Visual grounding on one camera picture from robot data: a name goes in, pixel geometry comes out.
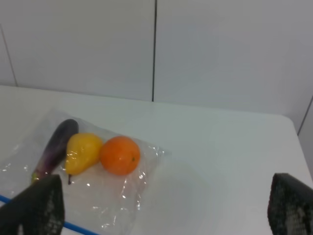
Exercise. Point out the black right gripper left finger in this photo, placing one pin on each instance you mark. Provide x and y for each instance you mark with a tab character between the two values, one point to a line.
38	210

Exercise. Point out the yellow pear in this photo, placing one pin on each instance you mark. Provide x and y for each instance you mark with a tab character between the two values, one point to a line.
82	153

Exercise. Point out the purple eggplant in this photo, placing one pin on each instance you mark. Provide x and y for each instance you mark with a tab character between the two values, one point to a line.
56	149

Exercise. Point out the orange fruit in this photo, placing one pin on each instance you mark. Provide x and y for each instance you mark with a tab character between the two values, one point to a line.
120	155

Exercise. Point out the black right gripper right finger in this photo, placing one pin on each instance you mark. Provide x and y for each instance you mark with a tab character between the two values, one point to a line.
290	206

